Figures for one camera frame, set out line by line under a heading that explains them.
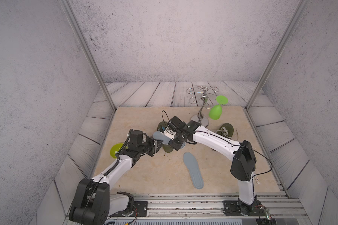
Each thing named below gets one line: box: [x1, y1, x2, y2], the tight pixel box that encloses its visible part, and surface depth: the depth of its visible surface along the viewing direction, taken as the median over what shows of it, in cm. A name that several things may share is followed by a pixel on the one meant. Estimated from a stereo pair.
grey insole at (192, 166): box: [183, 151, 205, 190], surface depth 88 cm
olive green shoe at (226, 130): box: [215, 122, 234, 140], surface depth 100 cm
